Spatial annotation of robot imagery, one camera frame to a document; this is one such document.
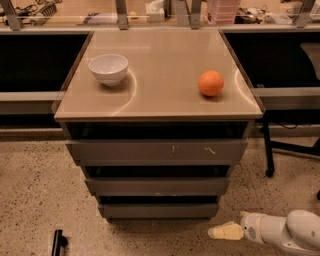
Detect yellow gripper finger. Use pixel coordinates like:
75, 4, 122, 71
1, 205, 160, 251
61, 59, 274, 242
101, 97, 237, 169
208, 221, 244, 241

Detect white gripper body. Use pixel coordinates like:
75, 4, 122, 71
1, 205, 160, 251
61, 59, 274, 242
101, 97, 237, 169
240, 211, 264, 242

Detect grey bottom drawer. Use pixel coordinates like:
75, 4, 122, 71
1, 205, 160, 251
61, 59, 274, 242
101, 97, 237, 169
98, 204, 219, 219

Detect grey drawer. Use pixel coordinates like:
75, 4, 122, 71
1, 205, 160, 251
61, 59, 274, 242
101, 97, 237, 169
67, 139, 248, 166
98, 204, 219, 219
85, 177, 229, 196

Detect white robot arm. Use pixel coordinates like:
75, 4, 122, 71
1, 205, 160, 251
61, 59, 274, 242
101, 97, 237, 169
208, 209, 320, 256

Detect grey middle drawer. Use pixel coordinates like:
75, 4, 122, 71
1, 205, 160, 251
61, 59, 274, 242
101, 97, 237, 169
85, 177, 229, 196

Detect grey top drawer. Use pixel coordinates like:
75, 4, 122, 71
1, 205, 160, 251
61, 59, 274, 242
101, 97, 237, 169
67, 139, 248, 166

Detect grey drawer cabinet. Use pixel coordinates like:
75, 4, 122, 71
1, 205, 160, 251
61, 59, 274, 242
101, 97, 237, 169
55, 28, 263, 206

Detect black stand leg with caster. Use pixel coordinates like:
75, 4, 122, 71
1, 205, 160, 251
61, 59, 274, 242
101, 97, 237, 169
262, 117, 320, 178

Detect orange fruit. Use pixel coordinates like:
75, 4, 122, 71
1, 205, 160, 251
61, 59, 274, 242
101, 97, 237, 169
198, 70, 224, 97

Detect white bowl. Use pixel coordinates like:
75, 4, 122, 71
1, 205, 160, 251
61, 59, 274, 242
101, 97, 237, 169
88, 54, 129, 86

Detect pink stacked trays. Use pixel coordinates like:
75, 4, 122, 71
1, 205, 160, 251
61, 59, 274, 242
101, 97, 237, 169
206, 0, 240, 25

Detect white tissue box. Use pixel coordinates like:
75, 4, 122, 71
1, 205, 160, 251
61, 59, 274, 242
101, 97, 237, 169
145, 0, 165, 23

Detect coiled black cable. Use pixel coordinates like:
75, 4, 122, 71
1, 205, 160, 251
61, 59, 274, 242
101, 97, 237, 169
29, 2, 58, 26

